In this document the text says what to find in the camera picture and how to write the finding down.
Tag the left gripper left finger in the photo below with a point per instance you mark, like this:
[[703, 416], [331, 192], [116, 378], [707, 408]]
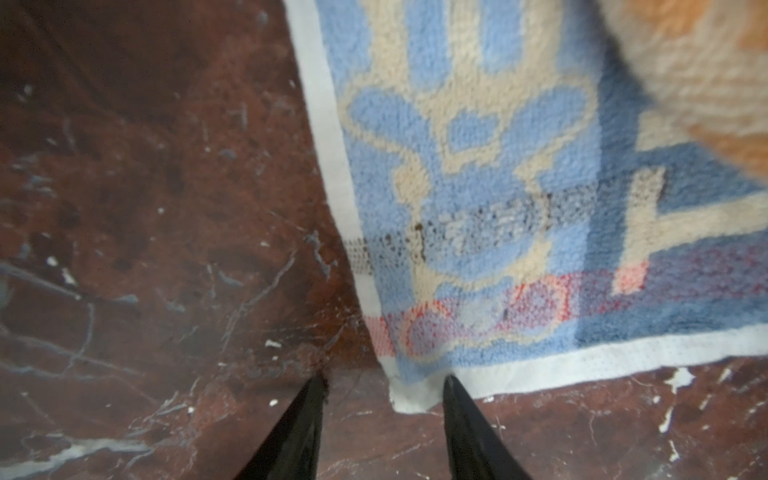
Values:
[[291, 449]]

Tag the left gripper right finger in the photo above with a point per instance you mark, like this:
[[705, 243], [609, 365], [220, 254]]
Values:
[[474, 449]]

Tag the striped multicolour rabbit towel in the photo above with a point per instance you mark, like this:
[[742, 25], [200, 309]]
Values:
[[516, 192]]

